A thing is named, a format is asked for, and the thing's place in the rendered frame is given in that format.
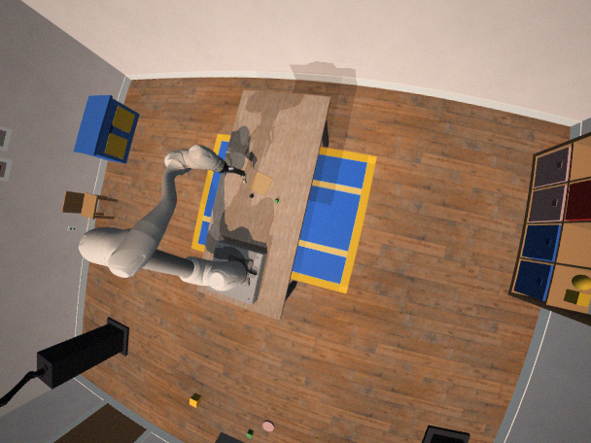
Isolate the orange flat mat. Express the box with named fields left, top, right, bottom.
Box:
left=249, top=171, right=273, bottom=196

